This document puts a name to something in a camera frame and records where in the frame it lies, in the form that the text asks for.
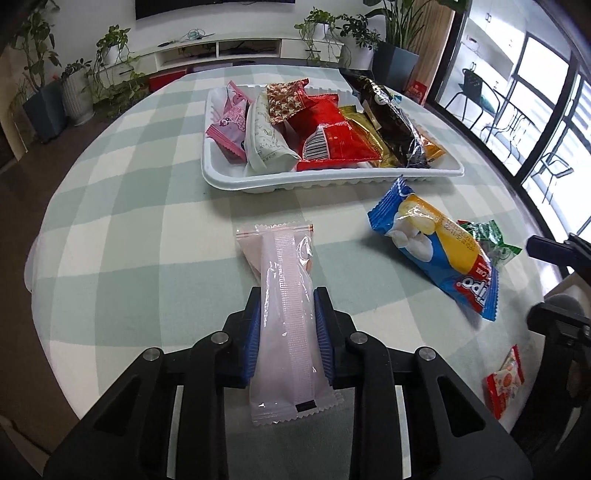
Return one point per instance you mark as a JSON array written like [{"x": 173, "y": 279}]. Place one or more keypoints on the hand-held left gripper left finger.
[{"x": 251, "y": 337}]

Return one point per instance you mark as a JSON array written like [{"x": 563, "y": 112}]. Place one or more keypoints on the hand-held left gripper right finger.
[{"x": 323, "y": 332}]

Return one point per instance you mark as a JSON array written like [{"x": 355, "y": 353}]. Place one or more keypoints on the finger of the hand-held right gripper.
[{"x": 549, "y": 247}]

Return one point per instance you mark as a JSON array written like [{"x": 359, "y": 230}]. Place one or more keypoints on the pale pink clear snack packet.
[{"x": 286, "y": 277}]

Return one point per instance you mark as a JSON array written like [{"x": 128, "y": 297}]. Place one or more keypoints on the white plastic tray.
[{"x": 277, "y": 182}]

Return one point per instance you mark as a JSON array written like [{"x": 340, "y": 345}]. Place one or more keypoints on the red snack bag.
[{"x": 337, "y": 134}]

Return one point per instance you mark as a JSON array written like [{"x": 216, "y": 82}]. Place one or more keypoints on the dark brown snack packet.
[{"x": 392, "y": 120}]

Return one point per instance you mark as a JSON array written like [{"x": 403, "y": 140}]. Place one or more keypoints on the white snack bag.
[{"x": 265, "y": 134}]

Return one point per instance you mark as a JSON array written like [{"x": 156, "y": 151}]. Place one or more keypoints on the gold foil snack packet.
[{"x": 364, "y": 122}]

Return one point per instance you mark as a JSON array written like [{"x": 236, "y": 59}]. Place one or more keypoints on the green snack packet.
[{"x": 498, "y": 249}]

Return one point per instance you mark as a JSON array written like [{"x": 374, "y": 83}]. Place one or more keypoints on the small red orange snack packet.
[{"x": 505, "y": 383}]

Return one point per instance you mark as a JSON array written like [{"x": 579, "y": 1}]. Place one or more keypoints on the blue yellow snack packet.
[{"x": 443, "y": 240}]

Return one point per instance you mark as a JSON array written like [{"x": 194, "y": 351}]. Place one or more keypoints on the black metal chair teal cushion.
[{"x": 478, "y": 90}]

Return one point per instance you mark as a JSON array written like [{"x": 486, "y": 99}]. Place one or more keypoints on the red printed gift box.
[{"x": 417, "y": 91}]

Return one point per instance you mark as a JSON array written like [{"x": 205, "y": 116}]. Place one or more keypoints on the large pink snack packet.
[{"x": 228, "y": 124}]

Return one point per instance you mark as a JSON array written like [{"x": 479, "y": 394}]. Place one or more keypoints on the beige curtain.
[{"x": 436, "y": 46}]

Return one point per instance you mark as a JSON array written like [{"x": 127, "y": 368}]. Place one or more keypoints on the red gold patterned snack packet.
[{"x": 286, "y": 99}]

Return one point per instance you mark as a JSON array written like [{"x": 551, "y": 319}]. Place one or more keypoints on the tall plant in dark planter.
[{"x": 397, "y": 64}]

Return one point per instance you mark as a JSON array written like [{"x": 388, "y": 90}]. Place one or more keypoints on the small pink snack packet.
[{"x": 235, "y": 94}]

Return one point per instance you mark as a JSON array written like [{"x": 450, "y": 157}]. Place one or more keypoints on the red storage box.
[{"x": 166, "y": 79}]

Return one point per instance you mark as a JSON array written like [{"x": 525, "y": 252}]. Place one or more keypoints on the leafy plant in white pot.
[{"x": 360, "y": 50}]

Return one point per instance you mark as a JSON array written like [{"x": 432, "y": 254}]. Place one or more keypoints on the white television cabinet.
[{"x": 286, "y": 46}]

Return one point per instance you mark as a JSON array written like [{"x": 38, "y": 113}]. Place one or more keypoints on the plant in white ribbed pot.
[{"x": 78, "y": 99}]

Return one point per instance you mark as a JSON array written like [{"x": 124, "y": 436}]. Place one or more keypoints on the plant in grey-blue planter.
[{"x": 44, "y": 110}]

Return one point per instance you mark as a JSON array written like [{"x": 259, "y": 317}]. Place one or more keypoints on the trailing pothos in white pot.
[{"x": 115, "y": 60}]

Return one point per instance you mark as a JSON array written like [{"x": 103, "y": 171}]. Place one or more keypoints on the black television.
[{"x": 212, "y": 7}]

